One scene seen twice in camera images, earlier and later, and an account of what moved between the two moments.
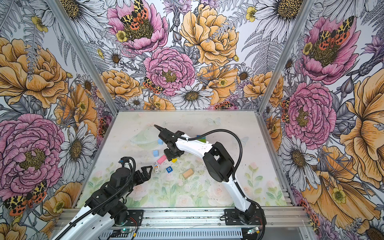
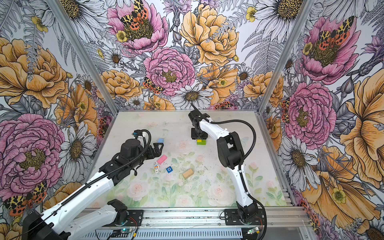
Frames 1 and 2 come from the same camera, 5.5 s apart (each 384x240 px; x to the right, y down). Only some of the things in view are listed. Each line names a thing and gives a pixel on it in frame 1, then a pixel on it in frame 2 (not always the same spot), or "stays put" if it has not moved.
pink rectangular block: [161, 159] stays put
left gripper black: [146, 176] to [152, 155]
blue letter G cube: [169, 169] stays put
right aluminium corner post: [303, 12] stays put
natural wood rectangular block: [188, 173] stays put
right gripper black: [169, 156] to [194, 136]
